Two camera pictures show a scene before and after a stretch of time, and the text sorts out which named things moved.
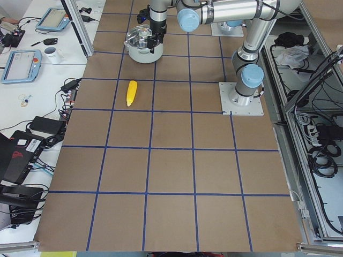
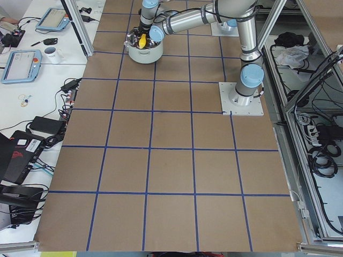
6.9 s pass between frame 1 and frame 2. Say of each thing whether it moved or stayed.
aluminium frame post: stayed
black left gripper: moved
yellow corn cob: moved
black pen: stayed
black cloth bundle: stayed
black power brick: stayed
